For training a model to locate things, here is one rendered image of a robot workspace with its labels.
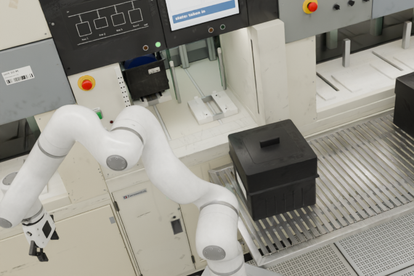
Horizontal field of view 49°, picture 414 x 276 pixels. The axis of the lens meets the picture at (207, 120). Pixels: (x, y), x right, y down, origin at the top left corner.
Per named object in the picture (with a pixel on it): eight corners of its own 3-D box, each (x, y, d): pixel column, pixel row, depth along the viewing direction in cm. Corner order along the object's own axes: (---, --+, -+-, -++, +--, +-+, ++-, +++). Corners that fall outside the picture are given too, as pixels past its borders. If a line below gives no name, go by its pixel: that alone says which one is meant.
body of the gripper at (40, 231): (34, 225, 139) (47, 249, 145) (48, 202, 147) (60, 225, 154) (13, 226, 140) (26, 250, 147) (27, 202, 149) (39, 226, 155)
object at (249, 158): (247, 196, 173) (244, 170, 165) (228, 152, 197) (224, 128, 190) (320, 177, 176) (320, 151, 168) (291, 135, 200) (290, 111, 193)
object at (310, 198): (234, 178, 205) (230, 149, 195) (292, 163, 208) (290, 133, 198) (252, 222, 182) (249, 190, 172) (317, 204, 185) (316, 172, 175)
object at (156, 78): (131, 106, 244) (116, 54, 227) (125, 90, 261) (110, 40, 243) (174, 93, 249) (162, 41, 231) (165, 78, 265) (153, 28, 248)
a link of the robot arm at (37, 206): (34, 220, 138) (46, 199, 145) (17, 189, 131) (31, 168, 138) (8, 221, 139) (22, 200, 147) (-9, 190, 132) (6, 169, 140)
